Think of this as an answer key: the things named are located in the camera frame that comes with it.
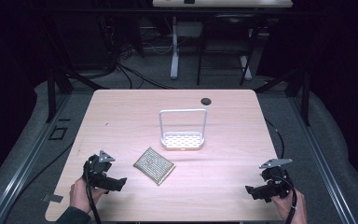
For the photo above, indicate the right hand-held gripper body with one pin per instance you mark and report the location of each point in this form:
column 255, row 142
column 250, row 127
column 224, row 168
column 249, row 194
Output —
column 275, row 177

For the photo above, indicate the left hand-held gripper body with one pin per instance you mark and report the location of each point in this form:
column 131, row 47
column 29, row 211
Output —
column 98, row 169

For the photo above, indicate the person's right hand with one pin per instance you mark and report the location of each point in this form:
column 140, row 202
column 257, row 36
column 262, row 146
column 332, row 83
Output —
column 287, row 207

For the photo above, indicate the person's left hand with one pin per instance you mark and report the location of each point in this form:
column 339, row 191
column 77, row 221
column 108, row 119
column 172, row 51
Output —
column 80, row 196

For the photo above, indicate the green mesh scouring pad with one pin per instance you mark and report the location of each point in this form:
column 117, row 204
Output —
column 154, row 165

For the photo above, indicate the grey tape strip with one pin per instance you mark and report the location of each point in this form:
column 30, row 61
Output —
column 52, row 198

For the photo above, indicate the white sponge holder rack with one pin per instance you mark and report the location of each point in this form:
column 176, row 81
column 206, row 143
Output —
column 182, row 140

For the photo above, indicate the black chair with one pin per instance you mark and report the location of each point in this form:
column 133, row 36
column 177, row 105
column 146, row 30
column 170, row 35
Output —
column 230, row 37

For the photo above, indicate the white background desk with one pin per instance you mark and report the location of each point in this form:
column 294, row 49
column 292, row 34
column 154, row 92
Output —
column 223, row 3

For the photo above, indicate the aluminium floor rail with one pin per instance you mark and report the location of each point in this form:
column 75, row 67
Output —
column 323, row 161
column 21, row 161

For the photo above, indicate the black metal frame stand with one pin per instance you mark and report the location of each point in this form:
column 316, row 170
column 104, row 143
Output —
column 54, row 84
column 301, row 90

